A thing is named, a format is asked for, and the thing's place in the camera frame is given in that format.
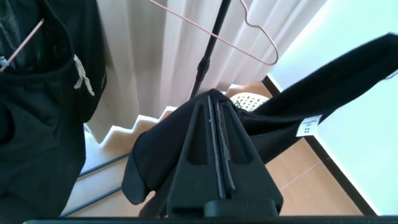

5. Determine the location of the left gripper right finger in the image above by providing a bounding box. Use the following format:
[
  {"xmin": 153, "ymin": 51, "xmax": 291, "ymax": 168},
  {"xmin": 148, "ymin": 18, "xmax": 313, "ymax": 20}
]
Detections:
[{"xmin": 216, "ymin": 101, "xmax": 284, "ymax": 217}]

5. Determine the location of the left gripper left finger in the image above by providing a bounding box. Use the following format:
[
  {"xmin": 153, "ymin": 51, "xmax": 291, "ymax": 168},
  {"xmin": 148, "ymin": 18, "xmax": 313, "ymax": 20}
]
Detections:
[{"xmin": 167, "ymin": 95, "xmax": 225, "ymax": 218}]

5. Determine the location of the heap of clothes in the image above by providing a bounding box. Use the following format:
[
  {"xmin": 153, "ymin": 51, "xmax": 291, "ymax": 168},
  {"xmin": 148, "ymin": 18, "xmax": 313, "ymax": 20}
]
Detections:
[{"xmin": 121, "ymin": 32, "xmax": 398, "ymax": 218}]

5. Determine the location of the black garment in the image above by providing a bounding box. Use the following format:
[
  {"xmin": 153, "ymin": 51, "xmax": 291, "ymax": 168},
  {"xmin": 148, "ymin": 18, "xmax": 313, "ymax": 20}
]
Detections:
[{"xmin": 0, "ymin": 0, "xmax": 108, "ymax": 224}]

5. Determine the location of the white laundry basket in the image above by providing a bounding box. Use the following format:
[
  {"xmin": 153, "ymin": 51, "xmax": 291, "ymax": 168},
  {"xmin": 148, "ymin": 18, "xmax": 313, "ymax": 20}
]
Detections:
[{"xmin": 229, "ymin": 92, "xmax": 271, "ymax": 113}]

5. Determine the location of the black clothes rack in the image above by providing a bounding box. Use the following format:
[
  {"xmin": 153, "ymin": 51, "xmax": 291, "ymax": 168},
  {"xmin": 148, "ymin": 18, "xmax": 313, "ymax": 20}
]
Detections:
[{"xmin": 60, "ymin": 0, "xmax": 233, "ymax": 218}]

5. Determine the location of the beige curtain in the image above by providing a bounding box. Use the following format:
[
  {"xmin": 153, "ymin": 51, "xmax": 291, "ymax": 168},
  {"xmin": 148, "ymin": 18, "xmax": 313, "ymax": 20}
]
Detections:
[{"xmin": 85, "ymin": 0, "xmax": 327, "ymax": 144}]

